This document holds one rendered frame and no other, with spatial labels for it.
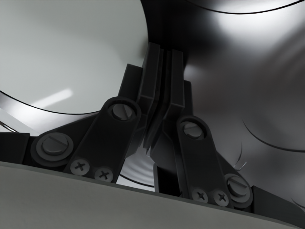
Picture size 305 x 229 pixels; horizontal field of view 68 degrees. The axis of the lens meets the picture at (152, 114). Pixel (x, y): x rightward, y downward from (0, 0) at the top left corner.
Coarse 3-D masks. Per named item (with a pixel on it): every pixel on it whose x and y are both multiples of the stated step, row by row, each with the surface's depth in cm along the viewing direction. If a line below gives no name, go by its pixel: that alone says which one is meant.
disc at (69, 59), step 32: (0, 0) 10; (32, 0) 9; (64, 0) 9; (96, 0) 9; (128, 0) 9; (0, 32) 11; (32, 32) 10; (64, 32) 10; (96, 32) 10; (128, 32) 10; (0, 64) 12; (32, 64) 12; (64, 64) 12; (96, 64) 11; (32, 96) 13; (64, 96) 13; (96, 96) 13
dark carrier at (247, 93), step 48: (144, 0) 9; (192, 0) 9; (240, 0) 9; (288, 0) 9; (192, 48) 10; (240, 48) 10; (288, 48) 10; (0, 96) 13; (192, 96) 12; (240, 96) 12; (288, 96) 12; (240, 144) 15; (288, 144) 15; (288, 192) 19
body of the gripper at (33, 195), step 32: (0, 192) 4; (32, 192) 4; (64, 192) 4; (96, 192) 4; (128, 192) 5; (0, 224) 3; (32, 224) 4; (64, 224) 4; (96, 224) 4; (128, 224) 4; (160, 224) 4; (192, 224) 4; (224, 224) 5; (256, 224) 5; (288, 224) 5
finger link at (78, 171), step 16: (112, 112) 7; (128, 112) 7; (96, 128) 6; (112, 128) 6; (128, 128) 7; (80, 144) 6; (96, 144) 6; (112, 144) 6; (128, 144) 6; (80, 160) 5; (96, 160) 6; (112, 160) 6; (96, 176) 5; (112, 176) 5
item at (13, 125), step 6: (0, 108) 14; (0, 114) 14; (6, 114) 15; (0, 120) 15; (6, 120) 15; (12, 120) 15; (18, 120) 15; (6, 126) 15; (12, 126) 15; (18, 126) 15; (24, 126) 15; (18, 132) 15; (24, 132) 15; (30, 132) 16; (36, 132) 16
